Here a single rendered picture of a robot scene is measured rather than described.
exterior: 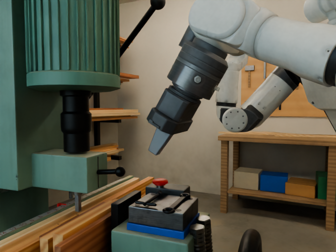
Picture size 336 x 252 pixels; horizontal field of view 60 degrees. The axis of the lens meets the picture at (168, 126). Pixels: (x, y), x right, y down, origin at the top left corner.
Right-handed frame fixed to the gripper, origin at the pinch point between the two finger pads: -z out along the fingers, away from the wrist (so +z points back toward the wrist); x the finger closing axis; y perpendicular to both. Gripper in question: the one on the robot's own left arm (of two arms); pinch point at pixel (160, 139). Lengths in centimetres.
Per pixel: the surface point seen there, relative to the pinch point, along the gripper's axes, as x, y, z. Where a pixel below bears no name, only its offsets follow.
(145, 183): 26.4, 5.7, -22.4
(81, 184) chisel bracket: -6.6, 7.4, -14.0
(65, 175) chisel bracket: -6.5, 11.4, -14.6
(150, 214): -9.3, -7.3, -8.4
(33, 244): -15.7, 5.8, -22.2
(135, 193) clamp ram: -1.4, -1.2, -11.6
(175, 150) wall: 331, 75, -107
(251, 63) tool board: 320, 43, 43
